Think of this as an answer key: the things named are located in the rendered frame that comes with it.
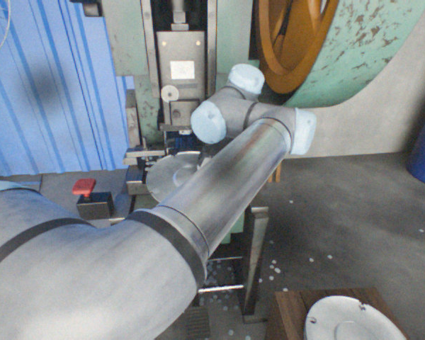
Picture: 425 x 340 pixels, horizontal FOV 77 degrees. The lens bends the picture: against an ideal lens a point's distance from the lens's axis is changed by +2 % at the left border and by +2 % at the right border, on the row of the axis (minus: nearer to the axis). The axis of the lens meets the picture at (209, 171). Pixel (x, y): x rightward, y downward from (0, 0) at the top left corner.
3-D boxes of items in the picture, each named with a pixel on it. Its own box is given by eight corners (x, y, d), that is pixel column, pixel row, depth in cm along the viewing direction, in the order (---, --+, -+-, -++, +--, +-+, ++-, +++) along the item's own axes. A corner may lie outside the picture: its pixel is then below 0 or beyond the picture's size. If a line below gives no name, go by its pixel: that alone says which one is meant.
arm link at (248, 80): (222, 70, 52) (241, 56, 57) (210, 113, 61) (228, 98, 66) (256, 89, 51) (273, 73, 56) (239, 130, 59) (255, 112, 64)
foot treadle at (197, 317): (211, 342, 104) (211, 335, 101) (185, 346, 103) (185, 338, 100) (198, 233, 153) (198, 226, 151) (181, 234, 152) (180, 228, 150)
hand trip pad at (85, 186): (96, 209, 84) (91, 189, 80) (76, 210, 83) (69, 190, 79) (101, 195, 90) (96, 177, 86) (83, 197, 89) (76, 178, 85)
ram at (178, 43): (207, 127, 88) (207, 25, 73) (163, 129, 87) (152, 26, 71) (203, 110, 103) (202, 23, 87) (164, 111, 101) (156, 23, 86)
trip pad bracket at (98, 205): (117, 243, 93) (106, 199, 83) (89, 246, 92) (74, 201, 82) (121, 231, 98) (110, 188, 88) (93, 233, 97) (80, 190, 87)
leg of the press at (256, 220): (267, 321, 122) (304, 145, 74) (242, 324, 121) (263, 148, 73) (230, 198, 199) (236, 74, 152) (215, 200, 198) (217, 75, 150)
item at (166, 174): (132, 166, 84) (132, 164, 84) (209, 146, 98) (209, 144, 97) (171, 227, 65) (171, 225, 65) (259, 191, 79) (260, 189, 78)
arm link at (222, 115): (237, 117, 43) (264, 90, 50) (183, 105, 48) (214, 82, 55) (239, 155, 48) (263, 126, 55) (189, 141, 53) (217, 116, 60)
